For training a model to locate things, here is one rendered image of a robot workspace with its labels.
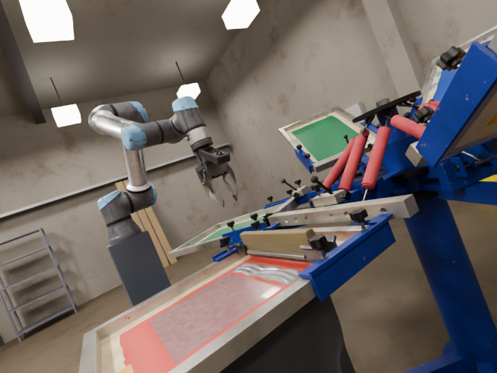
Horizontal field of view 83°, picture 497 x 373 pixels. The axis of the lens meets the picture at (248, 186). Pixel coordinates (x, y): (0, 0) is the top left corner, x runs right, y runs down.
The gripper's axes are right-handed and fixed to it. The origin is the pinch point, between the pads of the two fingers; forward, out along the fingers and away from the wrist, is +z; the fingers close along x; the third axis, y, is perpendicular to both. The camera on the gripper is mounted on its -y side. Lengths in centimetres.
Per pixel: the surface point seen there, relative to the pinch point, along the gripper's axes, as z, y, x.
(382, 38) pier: -114, 135, -392
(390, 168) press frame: 18, 1, -83
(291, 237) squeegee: 16.9, -13.4, -6.7
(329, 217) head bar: 20.2, -5.9, -30.0
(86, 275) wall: 40, 700, 75
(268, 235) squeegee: 15.9, -0.9, -7.0
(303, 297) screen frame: 25.0, -28.6, 7.2
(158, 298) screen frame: 21.5, 26.2, 27.6
